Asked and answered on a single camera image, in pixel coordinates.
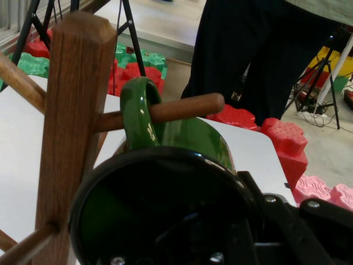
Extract green foam block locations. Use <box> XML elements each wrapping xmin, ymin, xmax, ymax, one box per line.
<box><xmin>0</xmin><ymin>51</ymin><xmax>51</xmax><ymax>86</ymax></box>
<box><xmin>114</xmin><ymin>43</ymin><xmax>168</xmax><ymax>81</ymax></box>

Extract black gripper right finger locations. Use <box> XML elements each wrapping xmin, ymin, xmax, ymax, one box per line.
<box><xmin>237</xmin><ymin>170</ymin><xmax>353</xmax><ymax>265</ymax></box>

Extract wooden mug tree stand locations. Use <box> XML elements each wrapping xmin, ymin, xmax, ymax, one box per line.
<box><xmin>0</xmin><ymin>10</ymin><xmax>226</xmax><ymax>265</ymax></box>

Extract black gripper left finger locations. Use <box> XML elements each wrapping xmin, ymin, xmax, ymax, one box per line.
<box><xmin>109</xmin><ymin>212</ymin><xmax>257</xmax><ymax>265</ymax></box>

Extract black tripod with white pole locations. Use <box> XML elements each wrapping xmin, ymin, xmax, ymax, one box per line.
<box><xmin>283</xmin><ymin>34</ymin><xmax>353</xmax><ymax>130</ymax></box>

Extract yellow foam block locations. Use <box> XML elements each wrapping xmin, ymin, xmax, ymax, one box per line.
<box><xmin>307</xmin><ymin>45</ymin><xmax>353</xmax><ymax>78</ymax></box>

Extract green enamel mug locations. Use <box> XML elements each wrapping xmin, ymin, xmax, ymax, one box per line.
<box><xmin>68</xmin><ymin>76</ymin><xmax>260</xmax><ymax>265</ymax></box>

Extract aluminium wall rail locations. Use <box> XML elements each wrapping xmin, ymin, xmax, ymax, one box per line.
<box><xmin>0</xmin><ymin>0</ymin><xmax>33</xmax><ymax>53</ymax></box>

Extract pink foam block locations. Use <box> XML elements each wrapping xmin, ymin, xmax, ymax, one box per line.
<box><xmin>291</xmin><ymin>173</ymin><xmax>353</xmax><ymax>214</ymax></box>

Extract tangled floor cables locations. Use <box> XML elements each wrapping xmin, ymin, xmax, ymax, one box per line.
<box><xmin>296</xmin><ymin>103</ymin><xmax>340</xmax><ymax>128</ymax></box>

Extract tall red foam block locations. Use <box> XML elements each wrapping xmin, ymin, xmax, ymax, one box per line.
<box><xmin>260</xmin><ymin>116</ymin><xmax>309</xmax><ymax>192</ymax></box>

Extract black camera tripod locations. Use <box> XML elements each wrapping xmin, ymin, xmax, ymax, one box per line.
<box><xmin>10</xmin><ymin>0</ymin><xmax>147</xmax><ymax>78</ymax></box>

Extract person in dark trousers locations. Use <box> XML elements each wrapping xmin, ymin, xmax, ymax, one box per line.
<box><xmin>180</xmin><ymin>0</ymin><xmax>353</xmax><ymax>128</ymax></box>

